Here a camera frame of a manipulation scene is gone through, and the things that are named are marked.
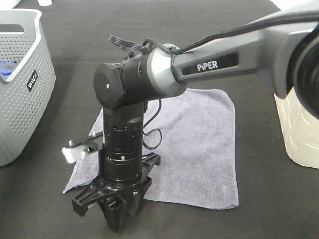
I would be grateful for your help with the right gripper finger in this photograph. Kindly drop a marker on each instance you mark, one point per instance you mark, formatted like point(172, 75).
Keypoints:
point(112, 209)
point(133, 203)

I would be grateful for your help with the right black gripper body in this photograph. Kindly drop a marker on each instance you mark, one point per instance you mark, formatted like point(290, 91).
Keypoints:
point(116, 196)

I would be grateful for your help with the grey-blue microfibre towel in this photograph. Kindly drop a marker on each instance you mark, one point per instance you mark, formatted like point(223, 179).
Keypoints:
point(194, 134)

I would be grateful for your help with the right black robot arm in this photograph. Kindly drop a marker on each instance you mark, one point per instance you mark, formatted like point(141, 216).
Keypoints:
point(282, 47)

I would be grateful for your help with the blue towel in basket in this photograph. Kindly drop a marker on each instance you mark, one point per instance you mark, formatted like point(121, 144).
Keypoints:
point(7, 67)

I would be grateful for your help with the grey perforated laundry basket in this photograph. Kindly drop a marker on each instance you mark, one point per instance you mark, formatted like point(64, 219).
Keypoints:
point(25, 93)

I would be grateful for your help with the white laundry basket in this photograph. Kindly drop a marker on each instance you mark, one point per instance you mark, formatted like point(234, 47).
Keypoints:
point(300, 131)

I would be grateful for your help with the white cylinder at table edge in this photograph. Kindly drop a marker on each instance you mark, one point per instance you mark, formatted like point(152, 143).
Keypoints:
point(45, 2)

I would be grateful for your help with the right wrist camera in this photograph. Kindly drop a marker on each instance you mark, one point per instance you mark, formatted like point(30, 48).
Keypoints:
point(79, 149)

